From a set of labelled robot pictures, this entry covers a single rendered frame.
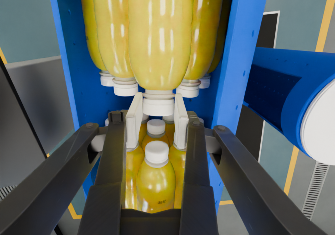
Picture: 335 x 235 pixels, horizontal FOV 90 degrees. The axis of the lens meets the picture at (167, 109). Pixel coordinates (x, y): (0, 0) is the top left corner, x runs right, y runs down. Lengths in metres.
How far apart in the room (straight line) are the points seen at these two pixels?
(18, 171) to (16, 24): 1.28
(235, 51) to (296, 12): 1.53
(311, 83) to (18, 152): 0.76
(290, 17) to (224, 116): 1.52
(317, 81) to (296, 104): 0.07
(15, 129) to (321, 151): 0.78
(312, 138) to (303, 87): 0.13
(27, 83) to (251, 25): 0.63
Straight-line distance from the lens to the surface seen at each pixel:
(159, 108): 0.19
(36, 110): 0.70
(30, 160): 0.60
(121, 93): 0.27
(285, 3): 1.66
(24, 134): 0.55
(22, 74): 0.68
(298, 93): 0.54
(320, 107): 0.52
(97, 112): 0.39
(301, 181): 2.55
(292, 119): 0.54
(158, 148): 0.28
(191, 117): 0.16
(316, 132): 0.55
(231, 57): 0.18
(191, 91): 0.27
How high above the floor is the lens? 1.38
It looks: 67 degrees down
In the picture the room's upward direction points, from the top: 176 degrees clockwise
